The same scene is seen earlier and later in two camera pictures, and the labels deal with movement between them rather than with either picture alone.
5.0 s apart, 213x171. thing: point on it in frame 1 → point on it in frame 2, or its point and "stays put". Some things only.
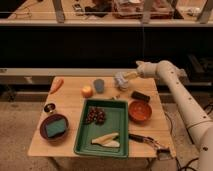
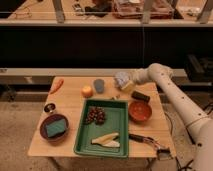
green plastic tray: [116, 120] stays put
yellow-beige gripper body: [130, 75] → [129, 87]
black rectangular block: [138, 95] stays put
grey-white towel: [121, 82] stays put
